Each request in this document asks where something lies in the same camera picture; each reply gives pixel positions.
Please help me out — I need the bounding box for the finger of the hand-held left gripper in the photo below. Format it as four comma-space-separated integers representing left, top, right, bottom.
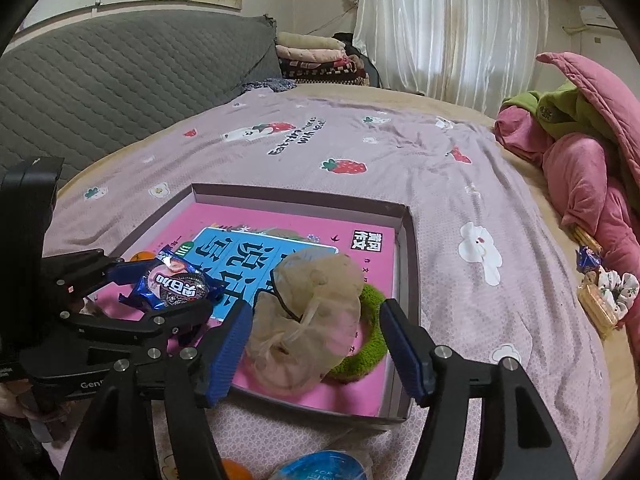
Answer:
60, 300, 213, 356
40, 249, 136, 306

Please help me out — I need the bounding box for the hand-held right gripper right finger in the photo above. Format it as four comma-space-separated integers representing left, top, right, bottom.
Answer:
379, 299, 581, 480

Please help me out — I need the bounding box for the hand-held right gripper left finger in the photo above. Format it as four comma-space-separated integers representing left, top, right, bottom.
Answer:
60, 300, 253, 480

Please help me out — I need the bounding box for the green fuzzy hair scrunchie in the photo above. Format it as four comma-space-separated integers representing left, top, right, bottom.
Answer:
327, 284, 398, 385

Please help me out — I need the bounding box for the blue cookie packet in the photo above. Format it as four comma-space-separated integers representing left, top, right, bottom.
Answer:
118, 244, 227, 311

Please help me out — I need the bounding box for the beige mesh pouch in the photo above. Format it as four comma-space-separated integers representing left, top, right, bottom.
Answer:
245, 252, 368, 393

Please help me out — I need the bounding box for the toy egg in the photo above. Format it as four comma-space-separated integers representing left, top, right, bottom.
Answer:
272, 449, 373, 480

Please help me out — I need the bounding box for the grey cardboard box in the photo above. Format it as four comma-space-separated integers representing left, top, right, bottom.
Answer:
112, 182, 421, 423

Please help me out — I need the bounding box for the pink book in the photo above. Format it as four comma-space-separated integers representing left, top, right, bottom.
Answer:
125, 200, 401, 418

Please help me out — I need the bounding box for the grey quilted headboard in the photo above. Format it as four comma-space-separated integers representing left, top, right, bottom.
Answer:
0, 10, 281, 196

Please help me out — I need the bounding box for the yellow wafer packet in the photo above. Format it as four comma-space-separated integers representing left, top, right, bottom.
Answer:
577, 270, 618, 341
570, 225, 603, 253

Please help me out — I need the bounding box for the blue wrapped candy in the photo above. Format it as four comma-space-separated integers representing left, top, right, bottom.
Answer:
575, 245, 606, 273

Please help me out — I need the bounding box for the strawberry printed blanket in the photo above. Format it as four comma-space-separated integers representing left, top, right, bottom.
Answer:
42, 82, 611, 480

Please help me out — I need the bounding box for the white hair scrunchie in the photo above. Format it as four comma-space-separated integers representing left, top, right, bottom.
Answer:
597, 267, 640, 328

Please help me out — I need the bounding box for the pink quilt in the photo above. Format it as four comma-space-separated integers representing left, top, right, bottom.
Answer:
494, 51, 640, 328

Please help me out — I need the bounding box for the dark patterned cloth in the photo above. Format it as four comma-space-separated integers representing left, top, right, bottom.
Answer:
240, 77, 298, 95

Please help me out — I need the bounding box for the green blanket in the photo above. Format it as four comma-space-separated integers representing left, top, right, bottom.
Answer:
502, 82, 640, 186

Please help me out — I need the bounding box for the stack of folded blankets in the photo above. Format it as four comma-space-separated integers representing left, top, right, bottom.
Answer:
275, 31, 371, 87

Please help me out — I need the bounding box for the white sheer curtain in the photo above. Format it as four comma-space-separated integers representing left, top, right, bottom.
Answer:
352, 0, 551, 113

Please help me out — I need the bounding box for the white air conditioner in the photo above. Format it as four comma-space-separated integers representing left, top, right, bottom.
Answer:
577, 4, 618, 31

